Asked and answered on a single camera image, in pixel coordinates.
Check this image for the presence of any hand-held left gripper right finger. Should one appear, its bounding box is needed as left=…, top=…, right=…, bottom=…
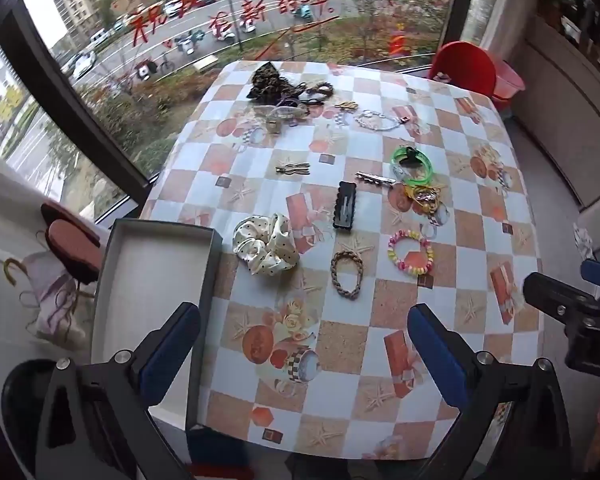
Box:
left=406, top=303, right=573, bottom=480

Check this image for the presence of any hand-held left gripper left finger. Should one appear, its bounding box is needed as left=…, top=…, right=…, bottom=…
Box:
left=35, top=301, right=253, bottom=480

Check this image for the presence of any grey cardboard box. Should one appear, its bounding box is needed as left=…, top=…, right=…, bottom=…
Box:
left=89, top=218, right=223, bottom=431

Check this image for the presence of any green coil hair tie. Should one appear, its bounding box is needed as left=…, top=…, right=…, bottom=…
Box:
left=391, top=146, right=435, bottom=185

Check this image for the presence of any checkered printed tablecloth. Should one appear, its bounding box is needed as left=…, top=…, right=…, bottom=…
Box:
left=139, top=59, right=543, bottom=461

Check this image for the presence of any cream polka dot scrunchie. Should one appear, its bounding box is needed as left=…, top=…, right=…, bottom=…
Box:
left=232, top=213, right=301, bottom=277

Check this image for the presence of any brown round stool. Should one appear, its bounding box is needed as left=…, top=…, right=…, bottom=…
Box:
left=40, top=202, right=106, bottom=286

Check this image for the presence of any beige cabinet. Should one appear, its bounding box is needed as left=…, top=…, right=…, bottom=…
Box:
left=510, top=10, right=600, bottom=213

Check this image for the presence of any black rectangular hair clip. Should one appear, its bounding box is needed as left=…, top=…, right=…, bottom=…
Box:
left=333, top=180, right=358, bottom=231

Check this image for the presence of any silver star hair clip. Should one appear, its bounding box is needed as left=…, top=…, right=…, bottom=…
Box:
left=355, top=171, right=397, bottom=187

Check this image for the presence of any pink plastic basin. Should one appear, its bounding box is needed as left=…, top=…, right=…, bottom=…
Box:
left=492, top=57, right=526, bottom=103

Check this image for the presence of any red plastic chair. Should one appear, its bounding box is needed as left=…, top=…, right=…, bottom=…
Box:
left=428, top=41, right=497, bottom=98

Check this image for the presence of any ivory claw clip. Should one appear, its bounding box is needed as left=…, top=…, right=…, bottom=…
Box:
left=250, top=105, right=283, bottom=135

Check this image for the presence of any leopard print scrunchie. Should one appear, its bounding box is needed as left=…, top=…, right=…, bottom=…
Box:
left=246, top=61, right=295, bottom=103

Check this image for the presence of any red window lettering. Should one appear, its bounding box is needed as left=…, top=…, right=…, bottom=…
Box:
left=125, top=0, right=341, bottom=47

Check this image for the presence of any colourful bead bracelet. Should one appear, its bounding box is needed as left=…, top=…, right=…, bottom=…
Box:
left=387, top=229, right=435, bottom=276

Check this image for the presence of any brown braided bracelet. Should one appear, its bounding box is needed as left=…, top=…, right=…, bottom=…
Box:
left=330, top=250, right=365, bottom=302

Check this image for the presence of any white drawstring bag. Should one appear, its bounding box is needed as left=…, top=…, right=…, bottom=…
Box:
left=2, top=252, right=93, bottom=346

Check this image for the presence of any gold chain hair accessory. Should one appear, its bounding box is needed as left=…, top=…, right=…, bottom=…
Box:
left=402, top=185, right=449, bottom=214

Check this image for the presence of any clear crystal bead chain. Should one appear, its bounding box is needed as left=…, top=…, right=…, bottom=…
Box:
left=354, top=109, right=412, bottom=133

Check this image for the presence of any dark window frame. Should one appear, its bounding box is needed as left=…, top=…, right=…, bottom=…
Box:
left=0, top=0, right=162, bottom=223

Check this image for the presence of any brown coil hair tie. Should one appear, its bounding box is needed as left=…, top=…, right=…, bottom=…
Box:
left=305, top=82, right=336, bottom=102

